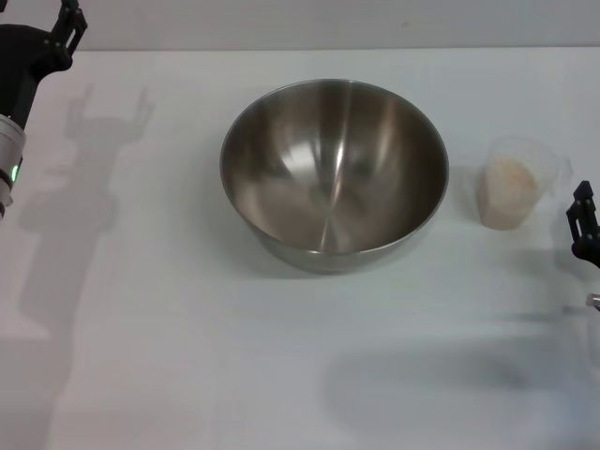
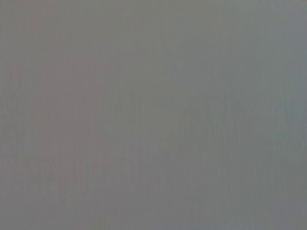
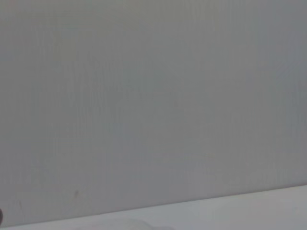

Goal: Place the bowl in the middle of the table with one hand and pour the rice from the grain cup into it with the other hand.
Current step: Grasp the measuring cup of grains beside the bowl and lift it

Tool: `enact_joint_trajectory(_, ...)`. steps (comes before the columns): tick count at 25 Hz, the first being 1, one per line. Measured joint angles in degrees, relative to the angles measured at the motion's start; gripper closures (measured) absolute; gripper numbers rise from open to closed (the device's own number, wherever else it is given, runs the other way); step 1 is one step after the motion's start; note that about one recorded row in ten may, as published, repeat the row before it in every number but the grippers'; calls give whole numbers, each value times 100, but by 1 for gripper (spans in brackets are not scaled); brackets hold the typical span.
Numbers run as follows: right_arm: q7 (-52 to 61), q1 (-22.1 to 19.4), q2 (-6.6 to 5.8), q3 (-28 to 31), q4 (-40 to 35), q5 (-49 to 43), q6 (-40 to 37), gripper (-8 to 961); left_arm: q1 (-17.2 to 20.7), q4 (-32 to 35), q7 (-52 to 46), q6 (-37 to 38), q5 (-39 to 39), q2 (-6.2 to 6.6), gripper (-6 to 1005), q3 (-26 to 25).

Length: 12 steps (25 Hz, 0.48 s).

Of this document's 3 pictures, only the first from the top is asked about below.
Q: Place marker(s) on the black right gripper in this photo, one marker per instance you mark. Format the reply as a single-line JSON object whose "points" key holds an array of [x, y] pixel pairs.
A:
{"points": [[590, 253]]}

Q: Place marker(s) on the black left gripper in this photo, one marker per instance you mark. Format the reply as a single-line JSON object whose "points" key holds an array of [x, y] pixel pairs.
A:
{"points": [[19, 70]]}

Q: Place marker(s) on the white rice grains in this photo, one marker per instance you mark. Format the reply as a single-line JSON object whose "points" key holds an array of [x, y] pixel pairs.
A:
{"points": [[508, 183]]}

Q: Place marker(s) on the clear plastic measuring cup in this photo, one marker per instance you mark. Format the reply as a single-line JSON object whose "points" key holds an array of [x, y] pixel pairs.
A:
{"points": [[501, 211]]}

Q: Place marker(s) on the stainless steel mixing bowl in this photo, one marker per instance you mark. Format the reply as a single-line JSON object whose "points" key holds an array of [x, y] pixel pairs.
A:
{"points": [[335, 178]]}

